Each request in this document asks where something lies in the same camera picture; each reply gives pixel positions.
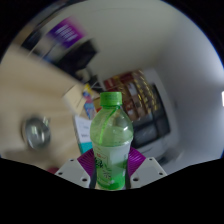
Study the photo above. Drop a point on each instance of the cardboard box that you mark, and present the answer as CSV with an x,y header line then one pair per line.
x,y
75,95

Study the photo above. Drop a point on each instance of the green drink bottle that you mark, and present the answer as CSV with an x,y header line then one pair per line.
x,y
110,146

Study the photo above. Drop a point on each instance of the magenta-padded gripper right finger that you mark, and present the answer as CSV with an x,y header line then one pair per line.
x,y
146,170

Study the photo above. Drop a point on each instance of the purple wall poster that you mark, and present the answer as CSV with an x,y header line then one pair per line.
x,y
66,32

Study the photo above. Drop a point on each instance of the silver metal cup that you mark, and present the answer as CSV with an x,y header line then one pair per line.
x,y
36,132

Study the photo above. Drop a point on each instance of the shelf unit with goods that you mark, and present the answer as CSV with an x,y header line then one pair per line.
x,y
143,106

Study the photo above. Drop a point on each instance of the flat round red coaster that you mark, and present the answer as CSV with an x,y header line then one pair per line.
x,y
52,170

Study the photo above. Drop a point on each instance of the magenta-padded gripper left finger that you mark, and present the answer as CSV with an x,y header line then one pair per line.
x,y
76,171

